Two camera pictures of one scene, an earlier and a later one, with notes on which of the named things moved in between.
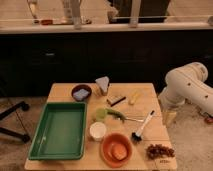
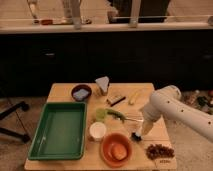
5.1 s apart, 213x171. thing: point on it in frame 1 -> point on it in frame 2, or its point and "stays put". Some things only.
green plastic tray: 60,132 stays put
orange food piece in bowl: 119,151 stays put
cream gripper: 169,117 -> 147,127
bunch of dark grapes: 155,151 stays put
